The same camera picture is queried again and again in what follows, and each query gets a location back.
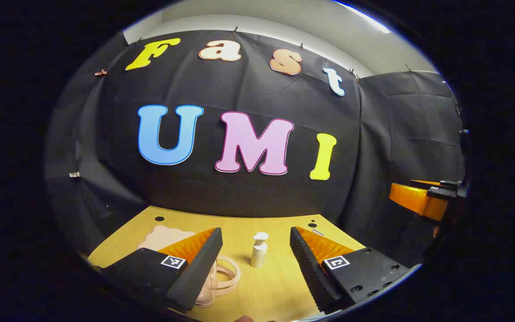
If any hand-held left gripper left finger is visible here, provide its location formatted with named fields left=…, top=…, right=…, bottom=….
left=92, top=227, right=224, bottom=313

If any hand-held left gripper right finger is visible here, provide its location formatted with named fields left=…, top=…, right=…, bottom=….
left=290, top=226, right=412, bottom=314

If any white pump bottle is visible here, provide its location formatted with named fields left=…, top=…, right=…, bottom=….
left=251, top=232, right=269, bottom=268

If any black backdrop cloth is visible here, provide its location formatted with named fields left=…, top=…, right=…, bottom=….
left=45, top=29, right=468, bottom=269

